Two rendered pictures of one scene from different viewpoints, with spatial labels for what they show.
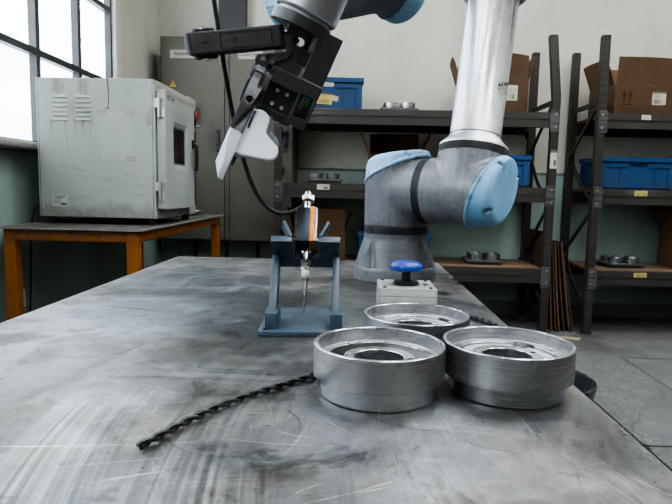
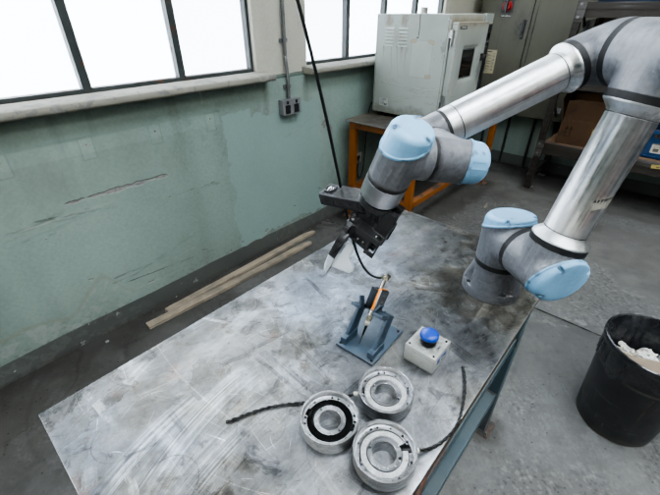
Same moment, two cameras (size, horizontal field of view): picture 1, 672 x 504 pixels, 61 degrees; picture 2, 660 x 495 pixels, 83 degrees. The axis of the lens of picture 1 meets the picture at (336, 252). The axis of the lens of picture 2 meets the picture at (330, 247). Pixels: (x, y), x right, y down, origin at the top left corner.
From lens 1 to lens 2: 58 cm
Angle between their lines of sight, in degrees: 45
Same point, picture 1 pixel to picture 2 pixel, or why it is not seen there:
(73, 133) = (395, 56)
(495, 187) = (548, 285)
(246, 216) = not seen: hidden behind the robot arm
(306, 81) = (371, 237)
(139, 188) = (429, 99)
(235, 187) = not seen: hidden behind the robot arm
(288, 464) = (253, 461)
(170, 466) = (226, 438)
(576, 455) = not seen: outside the picture
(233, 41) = (339, 203)
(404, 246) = (491, 279)
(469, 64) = (575, 176)
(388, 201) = (487, 248)
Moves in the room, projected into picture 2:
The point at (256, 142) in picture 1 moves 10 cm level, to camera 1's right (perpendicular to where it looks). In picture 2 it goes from (343, 261) to (384, 281)
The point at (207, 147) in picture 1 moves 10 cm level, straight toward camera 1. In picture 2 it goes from (513, 35) to (511, 35)
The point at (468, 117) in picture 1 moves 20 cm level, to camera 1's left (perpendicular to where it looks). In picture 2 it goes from (555, 220) to (461, 193)
